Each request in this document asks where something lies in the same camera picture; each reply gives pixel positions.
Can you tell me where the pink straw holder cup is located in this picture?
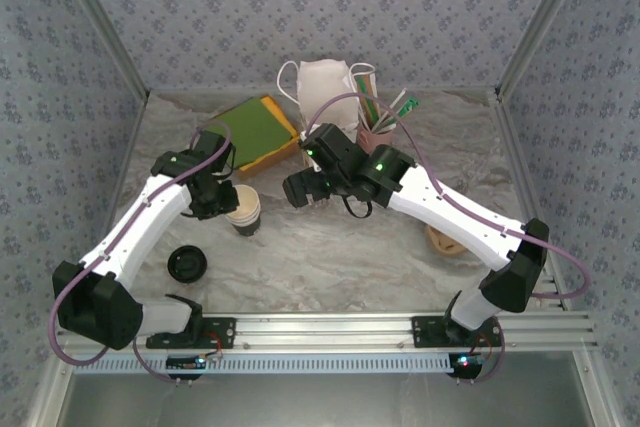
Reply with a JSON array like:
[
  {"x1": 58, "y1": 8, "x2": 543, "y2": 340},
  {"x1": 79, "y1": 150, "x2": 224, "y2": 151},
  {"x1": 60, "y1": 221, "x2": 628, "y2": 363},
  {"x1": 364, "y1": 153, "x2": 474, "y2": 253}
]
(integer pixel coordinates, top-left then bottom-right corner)
[{"x1": 355, "y1": 124, "x2": 396, "y2": 158}]

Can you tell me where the black right camera cable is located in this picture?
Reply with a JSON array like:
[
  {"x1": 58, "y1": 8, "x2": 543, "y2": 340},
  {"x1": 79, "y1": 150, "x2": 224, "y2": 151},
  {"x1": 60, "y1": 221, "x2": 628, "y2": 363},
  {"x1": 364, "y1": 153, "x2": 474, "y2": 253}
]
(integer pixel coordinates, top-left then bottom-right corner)
[{"x1": 342, "y1": 194, "x2": 374, "y2": 220}]

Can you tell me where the aluminium frame post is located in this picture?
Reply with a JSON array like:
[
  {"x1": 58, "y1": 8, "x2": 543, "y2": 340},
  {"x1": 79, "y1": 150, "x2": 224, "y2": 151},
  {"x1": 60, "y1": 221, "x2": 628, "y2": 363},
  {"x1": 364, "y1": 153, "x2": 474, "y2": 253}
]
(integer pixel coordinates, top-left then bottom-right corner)
[
  {"x1": 49, "y1": 0, "x2": 151, "y2": 101},
  {"x1": 494, "y1": 0, "x2": 596, "y2": 101}
]

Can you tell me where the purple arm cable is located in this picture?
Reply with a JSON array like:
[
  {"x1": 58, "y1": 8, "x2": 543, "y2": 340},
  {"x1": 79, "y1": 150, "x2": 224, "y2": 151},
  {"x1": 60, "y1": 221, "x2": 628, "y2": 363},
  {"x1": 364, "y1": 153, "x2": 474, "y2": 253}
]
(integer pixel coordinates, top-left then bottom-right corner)
[
  {"x1": 305, "y1": 92, "x2": 593, "y2": 384},
  {"x1": 51, "y1": 120, "x2": 234, "y2": 383}
]

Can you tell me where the brown pulp cup carrier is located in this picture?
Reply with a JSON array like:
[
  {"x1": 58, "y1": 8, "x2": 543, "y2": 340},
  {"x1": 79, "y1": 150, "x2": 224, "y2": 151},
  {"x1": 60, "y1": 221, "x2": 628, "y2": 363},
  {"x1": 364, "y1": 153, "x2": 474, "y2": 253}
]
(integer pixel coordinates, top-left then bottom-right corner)
[{"x1": 424, "y1": 224, "x2": 474, "y2": 259}]

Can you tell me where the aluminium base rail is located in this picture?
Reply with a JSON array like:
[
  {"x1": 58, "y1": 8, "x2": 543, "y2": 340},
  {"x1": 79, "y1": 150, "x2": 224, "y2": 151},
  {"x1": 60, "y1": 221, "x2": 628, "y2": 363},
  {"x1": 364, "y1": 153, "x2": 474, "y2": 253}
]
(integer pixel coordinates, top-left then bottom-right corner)
[{"x1": 54, "y1": 310, "x2": 600, "y2": 354}]

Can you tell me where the white wrapped straw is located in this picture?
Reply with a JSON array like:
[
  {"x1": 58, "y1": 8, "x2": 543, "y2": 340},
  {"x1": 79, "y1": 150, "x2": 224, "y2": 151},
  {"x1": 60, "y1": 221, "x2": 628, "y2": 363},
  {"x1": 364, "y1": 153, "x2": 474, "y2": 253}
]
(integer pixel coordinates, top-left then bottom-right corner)
[{"x1": 373, "y1": 88, "x2": 409, "y2": 131}]

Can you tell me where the white paper bag with handles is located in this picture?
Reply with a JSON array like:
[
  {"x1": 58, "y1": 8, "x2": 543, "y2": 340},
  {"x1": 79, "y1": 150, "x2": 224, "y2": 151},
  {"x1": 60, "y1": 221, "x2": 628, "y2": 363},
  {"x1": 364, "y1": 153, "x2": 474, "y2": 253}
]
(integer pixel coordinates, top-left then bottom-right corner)
[{"x1": 277, "y1": 59, "x2": 376, "y2": 143}]

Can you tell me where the small circuit board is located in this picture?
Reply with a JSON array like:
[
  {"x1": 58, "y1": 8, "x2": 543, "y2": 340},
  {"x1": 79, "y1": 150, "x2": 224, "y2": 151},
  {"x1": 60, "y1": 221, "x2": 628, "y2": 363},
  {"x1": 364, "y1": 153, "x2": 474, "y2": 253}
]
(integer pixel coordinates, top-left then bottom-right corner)
[
  {"x1": 448, "y1": 354, "x2": 486, "y2": 371},
  {"x1": 166, "y1": 355, "x2": 207, "y2": 371}
]

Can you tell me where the green plastic stirrer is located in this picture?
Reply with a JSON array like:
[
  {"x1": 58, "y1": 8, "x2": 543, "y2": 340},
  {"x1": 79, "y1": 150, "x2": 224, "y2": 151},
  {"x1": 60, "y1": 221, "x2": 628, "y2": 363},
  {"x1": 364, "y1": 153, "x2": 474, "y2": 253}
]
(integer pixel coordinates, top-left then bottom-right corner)
[{"x1": 387, "y1": 98, "x2": 420, "y2": 127}]

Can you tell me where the white slotted cable duct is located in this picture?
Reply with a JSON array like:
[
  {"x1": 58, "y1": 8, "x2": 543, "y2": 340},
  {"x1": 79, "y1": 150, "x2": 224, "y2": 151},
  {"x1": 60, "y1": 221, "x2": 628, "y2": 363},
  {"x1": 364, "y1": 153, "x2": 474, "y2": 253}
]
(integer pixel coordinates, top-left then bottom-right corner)
[{"x1": 74, "y1": 352, "x2": 461, "y2": 375}]

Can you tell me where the black plastic cup lid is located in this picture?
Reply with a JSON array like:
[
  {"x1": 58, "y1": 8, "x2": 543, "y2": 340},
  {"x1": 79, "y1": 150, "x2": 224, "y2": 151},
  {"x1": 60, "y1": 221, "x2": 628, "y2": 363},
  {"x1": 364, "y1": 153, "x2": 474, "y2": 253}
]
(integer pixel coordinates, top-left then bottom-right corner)
[{"x1": 167, "y1": 245, "x2": 209, "y2": 284}]

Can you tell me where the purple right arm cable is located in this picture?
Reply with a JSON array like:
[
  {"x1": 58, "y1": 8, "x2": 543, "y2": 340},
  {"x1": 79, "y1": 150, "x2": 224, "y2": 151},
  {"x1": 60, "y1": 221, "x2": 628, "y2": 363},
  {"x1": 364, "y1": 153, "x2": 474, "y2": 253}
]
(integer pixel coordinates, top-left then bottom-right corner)
[{"x1": 305, "y1": 92, "x2": 593, "y2": 384}]

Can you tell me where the yellow paper napkin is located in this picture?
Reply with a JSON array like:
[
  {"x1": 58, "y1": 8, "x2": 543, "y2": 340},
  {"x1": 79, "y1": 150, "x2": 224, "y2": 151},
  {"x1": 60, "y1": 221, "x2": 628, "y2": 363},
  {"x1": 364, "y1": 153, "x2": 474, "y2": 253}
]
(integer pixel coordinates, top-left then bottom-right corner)
[{"x1": 260, "y1": 94, "x2": 301, "y2": 141}]

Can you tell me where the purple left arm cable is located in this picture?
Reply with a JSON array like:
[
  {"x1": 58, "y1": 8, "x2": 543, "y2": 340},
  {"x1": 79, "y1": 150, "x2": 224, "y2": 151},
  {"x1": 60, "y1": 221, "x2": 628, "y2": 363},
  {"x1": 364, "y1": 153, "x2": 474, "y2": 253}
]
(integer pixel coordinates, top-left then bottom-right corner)
[{"x1": 51, "y1": 120, "x2": 234, "y2": 383}]

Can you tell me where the green striped paper straw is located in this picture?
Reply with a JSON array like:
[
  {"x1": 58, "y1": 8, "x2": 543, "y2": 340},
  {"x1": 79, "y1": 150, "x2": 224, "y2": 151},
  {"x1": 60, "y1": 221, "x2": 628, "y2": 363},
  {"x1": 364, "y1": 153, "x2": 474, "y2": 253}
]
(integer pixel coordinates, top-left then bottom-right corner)
[{"x1": 353, "y1": 76, "x2": 376, "y2": 126}]

